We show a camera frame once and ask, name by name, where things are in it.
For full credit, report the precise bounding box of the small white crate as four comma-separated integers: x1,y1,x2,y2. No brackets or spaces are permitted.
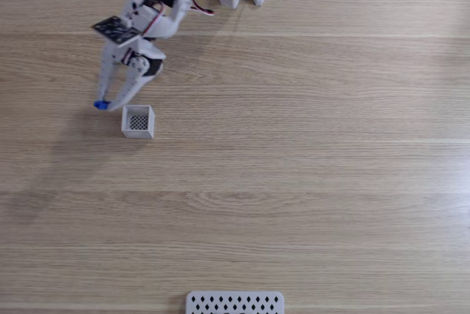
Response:
120,104,156,140

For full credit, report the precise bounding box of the white perforated tray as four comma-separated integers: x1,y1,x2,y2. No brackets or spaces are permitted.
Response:
185,291,285,314

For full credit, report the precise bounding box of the black camera circuit board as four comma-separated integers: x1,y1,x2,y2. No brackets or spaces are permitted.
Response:
91,15,143,48

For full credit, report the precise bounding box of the red and white wire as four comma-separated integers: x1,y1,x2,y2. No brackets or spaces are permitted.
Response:
141,0,215,38

